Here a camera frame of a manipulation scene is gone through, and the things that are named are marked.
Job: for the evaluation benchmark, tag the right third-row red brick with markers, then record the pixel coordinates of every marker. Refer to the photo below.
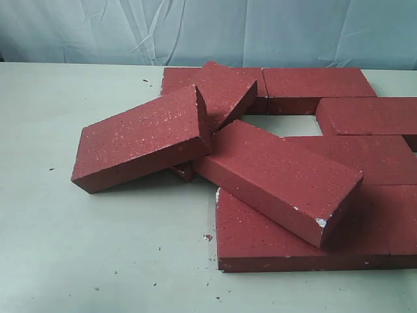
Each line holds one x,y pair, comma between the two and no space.
384,160

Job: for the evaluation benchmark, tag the diagonal top red brick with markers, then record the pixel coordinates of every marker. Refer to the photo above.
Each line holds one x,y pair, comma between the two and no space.
306,193

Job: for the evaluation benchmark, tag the white fabric backdrop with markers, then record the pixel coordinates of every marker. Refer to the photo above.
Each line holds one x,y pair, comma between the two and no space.
365,34

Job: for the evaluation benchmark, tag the right second-row red brick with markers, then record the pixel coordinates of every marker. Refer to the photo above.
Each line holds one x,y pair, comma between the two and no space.
365,116

